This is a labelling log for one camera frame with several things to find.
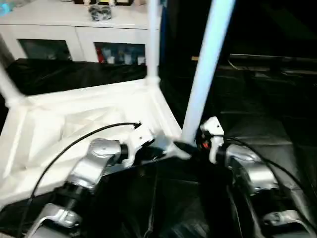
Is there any white plastic table top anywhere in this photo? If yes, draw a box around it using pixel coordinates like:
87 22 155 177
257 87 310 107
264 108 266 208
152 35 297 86
0 76 192 212

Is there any white glass-door cabinet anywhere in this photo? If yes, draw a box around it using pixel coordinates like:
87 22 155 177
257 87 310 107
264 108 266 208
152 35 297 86
0 0 162 65

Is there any black bundle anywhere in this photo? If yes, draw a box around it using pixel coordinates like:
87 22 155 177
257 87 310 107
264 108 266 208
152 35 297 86
88 4 113 22

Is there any black table mat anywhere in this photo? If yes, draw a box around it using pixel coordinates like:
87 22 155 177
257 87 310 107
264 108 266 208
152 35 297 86
0 57 317 238

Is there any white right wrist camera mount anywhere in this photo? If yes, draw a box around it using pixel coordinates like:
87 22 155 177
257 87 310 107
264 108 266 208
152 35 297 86
199 116 225 165

